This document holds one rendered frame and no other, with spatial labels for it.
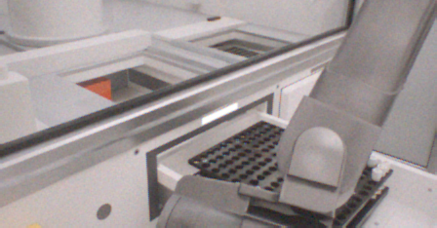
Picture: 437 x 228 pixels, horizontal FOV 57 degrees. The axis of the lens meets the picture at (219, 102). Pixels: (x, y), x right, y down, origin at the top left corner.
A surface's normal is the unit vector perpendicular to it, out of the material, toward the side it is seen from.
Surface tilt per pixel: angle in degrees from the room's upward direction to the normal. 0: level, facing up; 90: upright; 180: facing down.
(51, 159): 90
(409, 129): 90
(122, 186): 90
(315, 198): 46
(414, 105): 90
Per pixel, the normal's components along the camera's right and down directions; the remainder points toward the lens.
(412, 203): -0.66, 0.29
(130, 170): 0.75, 0.29
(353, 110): -0.19, -0.35
